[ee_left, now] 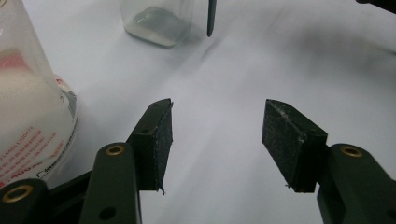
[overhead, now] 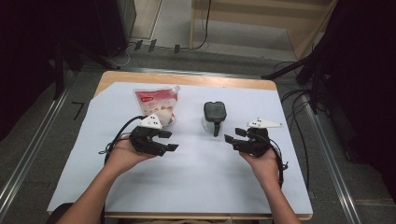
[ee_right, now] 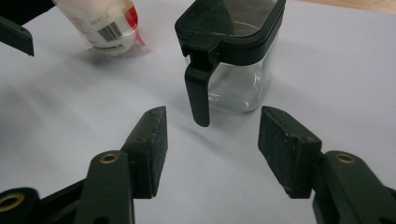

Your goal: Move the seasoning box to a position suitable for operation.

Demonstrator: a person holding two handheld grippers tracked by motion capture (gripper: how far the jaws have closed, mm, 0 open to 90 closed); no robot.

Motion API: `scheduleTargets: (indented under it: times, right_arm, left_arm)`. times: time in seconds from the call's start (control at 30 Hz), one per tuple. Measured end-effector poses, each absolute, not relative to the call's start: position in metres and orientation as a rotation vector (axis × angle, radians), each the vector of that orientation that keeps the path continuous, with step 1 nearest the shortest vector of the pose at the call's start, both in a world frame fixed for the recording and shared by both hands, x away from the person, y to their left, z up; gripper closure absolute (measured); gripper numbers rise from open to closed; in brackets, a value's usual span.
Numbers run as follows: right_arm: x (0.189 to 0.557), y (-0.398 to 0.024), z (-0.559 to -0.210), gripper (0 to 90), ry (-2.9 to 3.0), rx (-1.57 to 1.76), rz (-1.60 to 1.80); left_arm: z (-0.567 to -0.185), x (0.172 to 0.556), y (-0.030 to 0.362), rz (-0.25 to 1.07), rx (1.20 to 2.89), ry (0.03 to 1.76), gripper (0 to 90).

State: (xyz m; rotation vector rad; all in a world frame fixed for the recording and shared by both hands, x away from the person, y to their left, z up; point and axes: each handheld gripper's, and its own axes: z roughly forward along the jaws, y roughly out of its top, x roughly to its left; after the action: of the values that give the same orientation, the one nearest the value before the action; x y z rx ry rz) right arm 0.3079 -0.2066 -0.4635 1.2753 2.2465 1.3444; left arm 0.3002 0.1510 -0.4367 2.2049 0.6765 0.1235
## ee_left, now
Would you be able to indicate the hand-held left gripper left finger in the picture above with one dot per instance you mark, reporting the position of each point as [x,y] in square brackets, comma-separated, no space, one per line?
[151,149]

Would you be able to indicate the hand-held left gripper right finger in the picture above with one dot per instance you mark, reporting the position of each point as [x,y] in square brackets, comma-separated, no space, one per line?
[289,146]

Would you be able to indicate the clear jar with black lid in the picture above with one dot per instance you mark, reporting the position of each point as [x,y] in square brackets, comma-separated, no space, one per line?
[158,28]

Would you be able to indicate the sugar bag with red print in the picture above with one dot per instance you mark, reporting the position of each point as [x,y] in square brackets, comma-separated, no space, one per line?
[31,109]

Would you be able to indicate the white paper sheet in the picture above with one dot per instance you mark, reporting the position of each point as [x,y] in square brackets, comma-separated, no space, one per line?
[233,77]

